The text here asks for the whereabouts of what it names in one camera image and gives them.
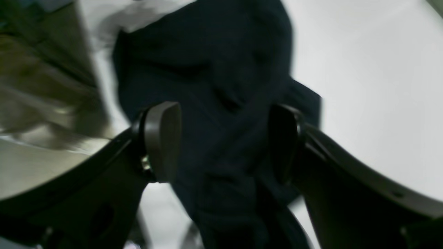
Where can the black t-shirt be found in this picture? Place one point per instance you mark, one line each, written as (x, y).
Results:
(226, 62)

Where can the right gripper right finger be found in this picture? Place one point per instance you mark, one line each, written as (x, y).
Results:
(350, 205)

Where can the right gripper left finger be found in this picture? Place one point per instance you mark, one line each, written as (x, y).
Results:
(93, 206)

